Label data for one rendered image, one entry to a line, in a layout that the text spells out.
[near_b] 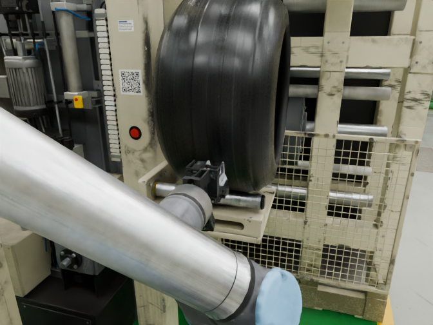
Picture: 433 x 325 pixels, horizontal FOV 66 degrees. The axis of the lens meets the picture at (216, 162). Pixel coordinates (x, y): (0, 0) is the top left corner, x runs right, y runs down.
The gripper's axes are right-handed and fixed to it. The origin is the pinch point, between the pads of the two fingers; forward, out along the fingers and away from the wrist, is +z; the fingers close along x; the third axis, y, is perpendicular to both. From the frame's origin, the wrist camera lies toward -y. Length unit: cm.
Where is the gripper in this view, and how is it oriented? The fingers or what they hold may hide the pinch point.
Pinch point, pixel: (219, 177)
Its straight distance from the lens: 84.2
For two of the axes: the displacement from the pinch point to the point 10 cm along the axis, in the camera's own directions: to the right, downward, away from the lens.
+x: -9.6, -1.0, 2.7
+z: 2.8, -3.2, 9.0
